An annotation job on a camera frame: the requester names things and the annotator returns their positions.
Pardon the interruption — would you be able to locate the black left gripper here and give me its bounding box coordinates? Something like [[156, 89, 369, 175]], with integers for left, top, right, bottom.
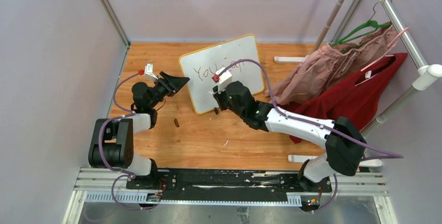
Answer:
[[148, 72, 189, 109]]

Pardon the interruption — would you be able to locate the brown marker cap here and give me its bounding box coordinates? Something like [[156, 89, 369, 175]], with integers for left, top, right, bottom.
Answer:
[[174, 119, 180, 128]]

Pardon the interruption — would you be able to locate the yellow framed whiteboard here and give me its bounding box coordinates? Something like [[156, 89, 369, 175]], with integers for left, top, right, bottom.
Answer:
[[179, 34, 265, 114]]

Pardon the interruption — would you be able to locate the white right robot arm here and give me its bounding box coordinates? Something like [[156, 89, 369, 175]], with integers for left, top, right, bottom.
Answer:
[[213, 81, 366, 192]]

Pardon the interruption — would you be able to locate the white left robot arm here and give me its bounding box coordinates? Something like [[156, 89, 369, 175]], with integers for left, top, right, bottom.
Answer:
[[88, 72, 190, 189]]

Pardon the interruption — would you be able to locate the pink garment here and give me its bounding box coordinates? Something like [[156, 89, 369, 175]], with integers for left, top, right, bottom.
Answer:
[[271, 26, 398, 105]]

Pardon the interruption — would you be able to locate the red garment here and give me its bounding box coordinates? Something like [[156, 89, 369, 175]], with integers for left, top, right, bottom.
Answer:
[[282, 53, 408, 130]]

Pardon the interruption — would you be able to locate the pink clothes hanger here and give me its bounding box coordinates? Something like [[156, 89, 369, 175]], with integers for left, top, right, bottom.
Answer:
[[355, 27, 409, 86]]

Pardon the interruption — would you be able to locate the green clothes hanger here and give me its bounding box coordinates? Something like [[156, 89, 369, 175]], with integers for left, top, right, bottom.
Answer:
[[330, 0, 394, 47]]

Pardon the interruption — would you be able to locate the metal clothes rack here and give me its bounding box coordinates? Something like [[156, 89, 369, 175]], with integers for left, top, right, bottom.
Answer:
[[286, 0, 441, 167]]

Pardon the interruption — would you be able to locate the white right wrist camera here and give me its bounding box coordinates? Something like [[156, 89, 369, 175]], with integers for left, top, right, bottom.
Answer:
[[218, 69, 232, 93]]

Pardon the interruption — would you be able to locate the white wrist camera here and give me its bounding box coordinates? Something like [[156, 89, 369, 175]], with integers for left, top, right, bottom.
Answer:
[[143, 63, 158, 82], [218, 69, 232, 93]]

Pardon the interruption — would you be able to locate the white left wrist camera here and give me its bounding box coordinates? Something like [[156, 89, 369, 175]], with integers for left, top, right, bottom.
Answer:
[[143, 63, 158, 82]]

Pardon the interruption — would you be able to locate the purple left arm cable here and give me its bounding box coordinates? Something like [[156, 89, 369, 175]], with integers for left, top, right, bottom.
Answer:
[[98, 70, 163, 211]]

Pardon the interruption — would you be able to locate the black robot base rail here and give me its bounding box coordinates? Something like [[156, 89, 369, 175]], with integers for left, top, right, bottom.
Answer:
[[69, 168, 388, 211]]

